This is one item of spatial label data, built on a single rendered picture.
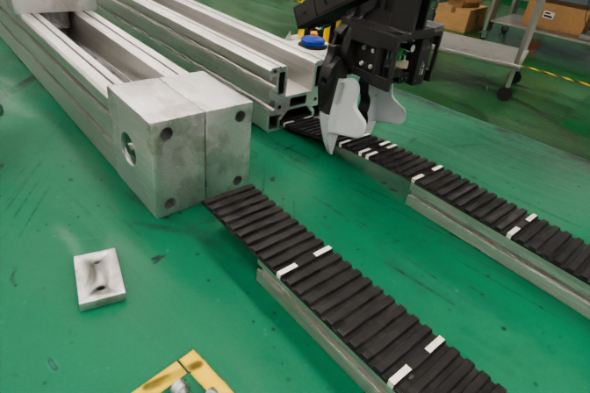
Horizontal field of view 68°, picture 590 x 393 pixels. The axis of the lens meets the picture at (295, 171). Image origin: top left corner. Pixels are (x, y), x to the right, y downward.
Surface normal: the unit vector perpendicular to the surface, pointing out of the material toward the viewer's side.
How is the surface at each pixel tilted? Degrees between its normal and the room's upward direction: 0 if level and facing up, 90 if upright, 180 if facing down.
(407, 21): 90
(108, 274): 0
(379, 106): 99
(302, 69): 90
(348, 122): 80
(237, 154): 90
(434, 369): 0
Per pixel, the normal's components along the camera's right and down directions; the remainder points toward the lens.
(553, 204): 0.11, -0.85
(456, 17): -0.63, 0.33
